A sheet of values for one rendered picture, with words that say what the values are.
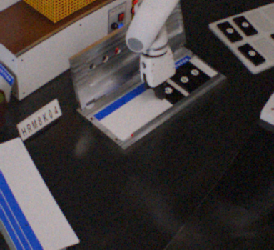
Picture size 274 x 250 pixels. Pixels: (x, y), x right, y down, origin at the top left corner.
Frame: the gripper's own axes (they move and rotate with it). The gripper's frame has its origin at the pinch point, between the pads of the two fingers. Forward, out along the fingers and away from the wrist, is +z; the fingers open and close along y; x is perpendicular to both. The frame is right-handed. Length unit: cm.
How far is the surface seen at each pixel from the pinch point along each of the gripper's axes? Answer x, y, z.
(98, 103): 10.7, -15.0, 0.4
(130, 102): 4.8, -7.5, 1.6
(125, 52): 11.7, -1.2, -10.1
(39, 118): 16.0, -33.3, -2.7
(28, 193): -8, -56, -4
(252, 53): -5.2, 39.2, 3.7
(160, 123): -6.8, -6.9, 3.9
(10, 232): -15, -69, -2
